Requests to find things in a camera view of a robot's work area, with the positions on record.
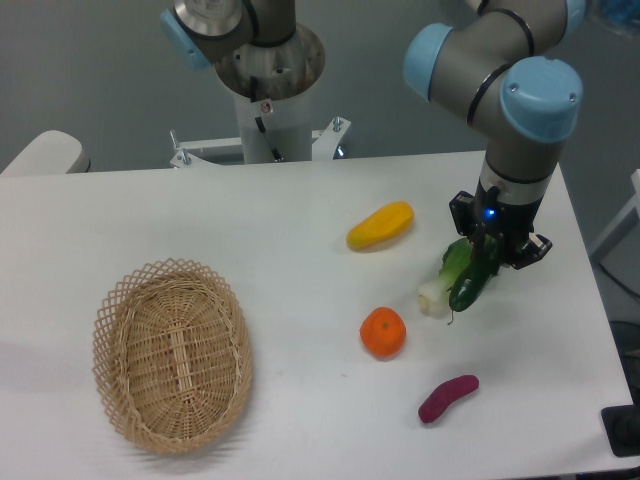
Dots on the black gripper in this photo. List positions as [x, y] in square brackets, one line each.
[484, 214]

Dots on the dark green cucumber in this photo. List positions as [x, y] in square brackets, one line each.
[471, 282]

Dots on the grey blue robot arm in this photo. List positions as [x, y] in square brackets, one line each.
[494, 75]

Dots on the green white bok choy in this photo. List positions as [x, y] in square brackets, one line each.
[433, 295]

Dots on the yellow mango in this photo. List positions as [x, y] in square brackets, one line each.
[388, 222]

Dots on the orange persimmon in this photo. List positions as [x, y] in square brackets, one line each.
[383, 333]

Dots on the purple sweet potato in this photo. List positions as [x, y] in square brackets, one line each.
[445, 395]

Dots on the black device at edge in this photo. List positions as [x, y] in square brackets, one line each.
[622, 429]

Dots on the woven wicker basket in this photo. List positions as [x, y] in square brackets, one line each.
[172, 358]

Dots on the white chair back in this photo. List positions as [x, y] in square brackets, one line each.
[51, 153]

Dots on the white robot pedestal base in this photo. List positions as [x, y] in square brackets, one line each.
[272, 90]

